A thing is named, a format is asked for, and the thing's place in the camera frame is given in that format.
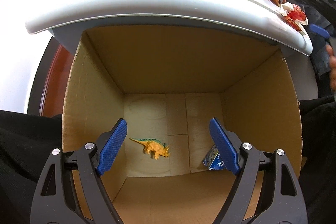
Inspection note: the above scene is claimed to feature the blue snack wrapper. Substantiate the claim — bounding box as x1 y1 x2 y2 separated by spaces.
202 145 226 170

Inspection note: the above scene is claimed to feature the red white wrapper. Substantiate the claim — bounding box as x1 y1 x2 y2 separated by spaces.
279 2 309 35

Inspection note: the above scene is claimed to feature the orange toy dinosaur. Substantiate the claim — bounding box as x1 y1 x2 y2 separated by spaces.
129 138 170 160

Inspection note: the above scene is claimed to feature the person's right hand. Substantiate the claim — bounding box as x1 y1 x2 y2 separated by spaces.
326 44 336 91

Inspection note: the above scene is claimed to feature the brown cardboard box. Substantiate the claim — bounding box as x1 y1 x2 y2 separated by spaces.
62 25 302 223

